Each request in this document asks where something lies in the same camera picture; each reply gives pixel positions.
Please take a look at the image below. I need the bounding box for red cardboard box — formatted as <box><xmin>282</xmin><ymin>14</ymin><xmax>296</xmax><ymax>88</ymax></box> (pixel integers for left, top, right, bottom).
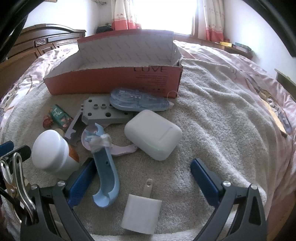
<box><xmin>43</xmin><ymin>29</ymin><xmax>184</xmax><ymax>99</ymax></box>

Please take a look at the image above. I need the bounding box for white terry towel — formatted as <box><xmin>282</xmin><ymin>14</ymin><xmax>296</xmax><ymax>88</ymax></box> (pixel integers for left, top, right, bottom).
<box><xmin>0</xmin><ymin>57</ymin><xmax>294</xmax><ymax>241</ymax></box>

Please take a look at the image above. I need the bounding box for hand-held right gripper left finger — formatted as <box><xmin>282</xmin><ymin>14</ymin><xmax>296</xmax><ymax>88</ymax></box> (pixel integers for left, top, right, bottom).
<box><xmin>21</xmin><ymin>158</ymin><xmax>96</xmax><ymax>241</ymax></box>

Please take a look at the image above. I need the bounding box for red crumpled wrapper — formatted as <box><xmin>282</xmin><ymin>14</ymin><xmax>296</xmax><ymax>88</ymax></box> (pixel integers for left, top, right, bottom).
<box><xmin>42</xmin><ymin>115</ymin><xmax>56</xmax><ymax>129</ymax></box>

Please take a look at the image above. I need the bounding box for lilac curved plastic piece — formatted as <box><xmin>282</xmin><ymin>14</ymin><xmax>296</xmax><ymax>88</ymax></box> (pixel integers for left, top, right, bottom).
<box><xmin>81</xmin><ymin>124</ymin><xmax>139</xmax><ymax>156</ymax></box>

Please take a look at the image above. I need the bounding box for white charger plug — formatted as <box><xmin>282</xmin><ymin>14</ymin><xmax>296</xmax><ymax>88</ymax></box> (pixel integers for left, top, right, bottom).
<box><xmin>121</xmin><ymin>178</ymin><xmax>162</xmax><ymax>234</ymax></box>

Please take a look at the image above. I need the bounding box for pink printed quilt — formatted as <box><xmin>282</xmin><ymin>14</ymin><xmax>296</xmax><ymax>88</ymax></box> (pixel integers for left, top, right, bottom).
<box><xmin>0</xmin><ymin>39</ymin><xmax>296</xmax><ymax>176</ymax></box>

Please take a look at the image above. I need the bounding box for metal spring clip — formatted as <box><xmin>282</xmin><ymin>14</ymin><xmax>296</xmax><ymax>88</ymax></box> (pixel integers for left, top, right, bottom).
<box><xmin>0</xmin><ymin>152</ymin><xmax>38</xmax><ymax>224</ymax></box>

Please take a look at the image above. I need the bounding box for wooden window cabinet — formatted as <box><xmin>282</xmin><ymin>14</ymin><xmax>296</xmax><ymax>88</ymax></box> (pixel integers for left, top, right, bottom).
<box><xmin>173</xmin><ymin>32</ymin><xmax>252</xmax><ymax>59</ymax></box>

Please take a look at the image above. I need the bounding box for green printed lighter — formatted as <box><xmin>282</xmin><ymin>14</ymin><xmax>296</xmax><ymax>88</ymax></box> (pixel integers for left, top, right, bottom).
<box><xmin>48</xmin><ymin>104</ymin><xmax>74</xmax><ymax>129</ymax></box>

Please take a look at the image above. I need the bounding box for grey perforated block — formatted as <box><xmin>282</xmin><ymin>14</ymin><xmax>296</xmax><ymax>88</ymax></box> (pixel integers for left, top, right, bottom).
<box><xmin>80</xmin><ymin>96</ymin><xmax>134</xmax><ymax>127</ymax></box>

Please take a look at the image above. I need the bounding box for dark wooden headboard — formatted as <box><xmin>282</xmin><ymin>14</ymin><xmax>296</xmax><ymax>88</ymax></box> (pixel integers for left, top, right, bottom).
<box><xmin>0</xmin><ymin>24</ymin><xmax>86</xmax><ymax>98</ymax></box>

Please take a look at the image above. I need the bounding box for light wooden shelf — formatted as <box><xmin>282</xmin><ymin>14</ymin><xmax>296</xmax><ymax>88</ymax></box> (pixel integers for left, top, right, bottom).
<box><xmin>274</xmin><ymin>68</ymin><xmax>296</xmax><ymax>102</ymax></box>

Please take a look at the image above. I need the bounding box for white jar with lid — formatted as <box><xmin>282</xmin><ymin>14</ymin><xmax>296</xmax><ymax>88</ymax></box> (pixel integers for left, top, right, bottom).
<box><xmin>31</xmin><ymin>130</ymin><xmax>80</xmax><ymax>179</ymax></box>

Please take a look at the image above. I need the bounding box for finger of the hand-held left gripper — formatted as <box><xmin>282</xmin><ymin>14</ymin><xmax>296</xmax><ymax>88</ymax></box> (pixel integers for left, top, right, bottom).
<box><xmin>0</xmin><ymin>141</ymin><xmax>15</xmax><ymax>161</ymax></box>
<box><xmin>13</xmin><ymin>145</ymin><xmax>32</xmax><ymax>163</ymax></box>

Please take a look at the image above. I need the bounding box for white earbuds case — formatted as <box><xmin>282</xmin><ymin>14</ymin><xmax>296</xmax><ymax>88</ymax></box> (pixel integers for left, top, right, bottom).
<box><xmin>124</xmin><ymin>109</ymin><xmax>183</xmax><ymax>161</ymax></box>

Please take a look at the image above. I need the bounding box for dark bag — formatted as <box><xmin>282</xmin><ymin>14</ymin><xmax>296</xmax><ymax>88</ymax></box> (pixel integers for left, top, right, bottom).
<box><xmin>96</xmin><ymin>23</ymin><xmax>114</xmax><ymax>35</ymax></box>

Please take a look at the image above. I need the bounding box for pink floral curtain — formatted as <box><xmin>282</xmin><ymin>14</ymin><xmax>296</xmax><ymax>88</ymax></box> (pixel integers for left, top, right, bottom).
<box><xmin>111</xmin><ymin>0</ymin><xmax>142</xmax><ymax>30</ymax></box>
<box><xmin>196</xmin><ymin>0</ymin><xmax>226</xmax><ymax>43</ymax></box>

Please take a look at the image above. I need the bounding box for grey notched flat plate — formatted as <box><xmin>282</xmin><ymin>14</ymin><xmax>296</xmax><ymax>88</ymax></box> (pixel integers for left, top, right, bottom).
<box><xmin>62</xmin><ymin>113</ymin><xmax>88</xmax><ymax>146</ymax></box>

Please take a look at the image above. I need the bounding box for light blue plastic tool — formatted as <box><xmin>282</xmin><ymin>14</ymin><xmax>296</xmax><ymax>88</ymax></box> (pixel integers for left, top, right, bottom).
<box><xmin>82</xmin><ymin>124</ymin><xmax>120</xmax><ymax>208</ymax></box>

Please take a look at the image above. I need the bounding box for blue correction tape dispenser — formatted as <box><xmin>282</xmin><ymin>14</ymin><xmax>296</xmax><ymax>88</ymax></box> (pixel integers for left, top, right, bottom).
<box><xmin>109</xmin><ymin>88</ymin><xmax>174</xmax><ymax>112</ymax></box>

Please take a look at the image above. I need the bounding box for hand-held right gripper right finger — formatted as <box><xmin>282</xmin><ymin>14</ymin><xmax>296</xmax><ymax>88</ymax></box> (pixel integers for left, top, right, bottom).
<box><xmin>191</xmin><ymin>159</ymin><xmax>266</xmax><ymax>241</ymax></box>

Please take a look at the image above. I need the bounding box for window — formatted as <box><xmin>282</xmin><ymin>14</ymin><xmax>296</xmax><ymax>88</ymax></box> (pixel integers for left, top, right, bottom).
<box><xmin>125</xmin><ymin>0</ymin><xmax>201</xmax><ymax>35</ymax></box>

